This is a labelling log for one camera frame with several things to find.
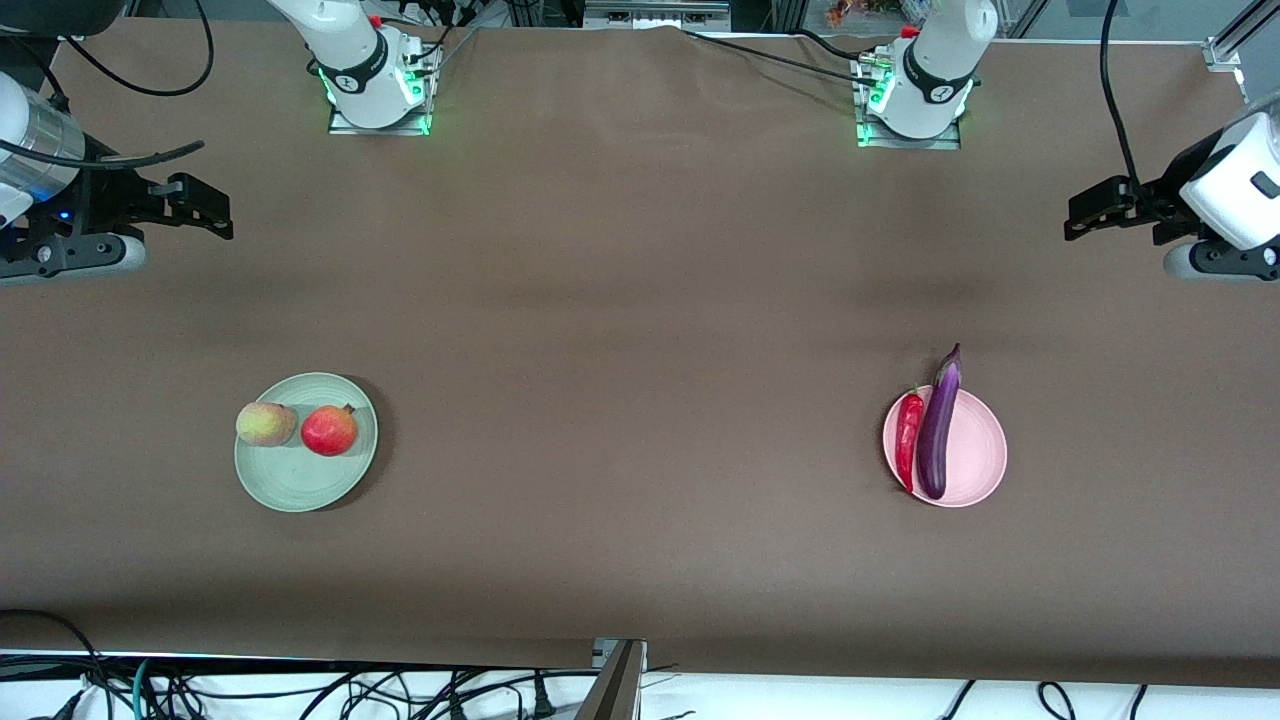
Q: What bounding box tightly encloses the black cable with plug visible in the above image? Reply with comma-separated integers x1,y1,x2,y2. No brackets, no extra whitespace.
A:
440,668,557,720

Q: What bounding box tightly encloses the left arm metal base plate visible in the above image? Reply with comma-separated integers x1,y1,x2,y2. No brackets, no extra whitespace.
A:
855,50,966,151

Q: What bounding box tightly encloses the yellow-pink peach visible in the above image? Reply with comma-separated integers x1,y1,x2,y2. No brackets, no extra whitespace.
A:
236,402,299,447

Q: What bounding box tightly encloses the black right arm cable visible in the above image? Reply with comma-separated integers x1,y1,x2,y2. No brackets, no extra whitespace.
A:
0,0,214,201

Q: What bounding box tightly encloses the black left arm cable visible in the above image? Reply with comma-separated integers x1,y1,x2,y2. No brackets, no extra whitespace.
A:
1100,0,1141,186

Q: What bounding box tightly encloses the purple eggplant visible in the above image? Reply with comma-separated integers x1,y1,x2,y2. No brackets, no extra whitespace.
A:
917,343,963,501

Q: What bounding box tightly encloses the green round plate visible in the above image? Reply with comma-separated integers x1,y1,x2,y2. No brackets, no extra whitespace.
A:
234,372,381,514

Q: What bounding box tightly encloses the red apple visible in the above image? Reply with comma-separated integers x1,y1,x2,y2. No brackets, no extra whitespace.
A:
301,404,359,457

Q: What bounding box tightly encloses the brown table cloth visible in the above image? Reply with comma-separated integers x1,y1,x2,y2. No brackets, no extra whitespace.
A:
0,18,1280,691

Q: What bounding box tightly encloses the red chili pepper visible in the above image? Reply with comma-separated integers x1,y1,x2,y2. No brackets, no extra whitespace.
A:
895,388,926,493

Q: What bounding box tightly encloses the long black table cable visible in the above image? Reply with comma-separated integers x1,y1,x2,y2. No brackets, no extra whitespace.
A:
680,28,881,86

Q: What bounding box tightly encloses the short black table cable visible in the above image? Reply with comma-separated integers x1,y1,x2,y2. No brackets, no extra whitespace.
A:
790,28,891,65

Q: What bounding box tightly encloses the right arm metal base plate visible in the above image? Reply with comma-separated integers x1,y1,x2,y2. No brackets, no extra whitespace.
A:
328,38,441,137

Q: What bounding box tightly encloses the thick black looped cable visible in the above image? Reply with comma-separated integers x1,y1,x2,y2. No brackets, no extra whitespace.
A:
0,608,113,720

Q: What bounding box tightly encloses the pink round plate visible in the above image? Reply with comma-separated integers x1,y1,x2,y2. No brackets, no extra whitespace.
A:
882,384,1009,509

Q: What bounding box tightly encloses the colourful toy pile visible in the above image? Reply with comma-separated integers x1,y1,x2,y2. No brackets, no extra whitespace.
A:
825,0,901,29

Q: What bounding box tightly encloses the grey metal post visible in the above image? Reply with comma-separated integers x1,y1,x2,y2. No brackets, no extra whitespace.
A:
575,640,646,720

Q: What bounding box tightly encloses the silver aluminium corner rail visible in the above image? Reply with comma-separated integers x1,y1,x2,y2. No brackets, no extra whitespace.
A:
1203,0,1280,101

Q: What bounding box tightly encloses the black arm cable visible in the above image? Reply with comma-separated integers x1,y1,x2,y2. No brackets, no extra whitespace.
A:
1100,0,1141,186
0,0,214,201

